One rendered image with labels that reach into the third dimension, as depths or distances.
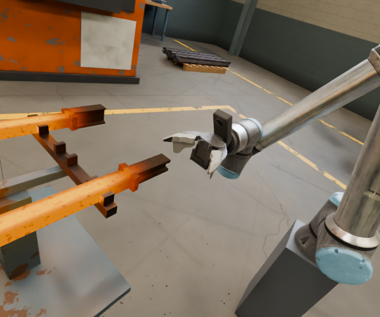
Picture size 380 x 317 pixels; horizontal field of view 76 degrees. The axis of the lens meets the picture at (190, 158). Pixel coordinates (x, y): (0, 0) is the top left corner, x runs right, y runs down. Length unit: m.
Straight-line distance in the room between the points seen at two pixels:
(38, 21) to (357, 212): 3.36
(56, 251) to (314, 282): 0.96
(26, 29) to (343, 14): 6.69
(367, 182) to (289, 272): 0.57
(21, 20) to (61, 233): 2.97
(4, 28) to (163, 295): 3.04
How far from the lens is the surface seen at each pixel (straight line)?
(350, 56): 7.48
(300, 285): 1.25
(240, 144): 0.72
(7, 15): 3.46
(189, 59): 5.55
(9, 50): 3.54
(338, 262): 0.91
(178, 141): 0.63
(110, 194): 0.43
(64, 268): 0.67
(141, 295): 1.49
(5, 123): 0.60
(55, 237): 0.72
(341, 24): 7.72
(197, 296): 1.55
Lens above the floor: 1.34
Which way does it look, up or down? 33 degrees down
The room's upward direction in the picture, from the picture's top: 18 degrees clockwise
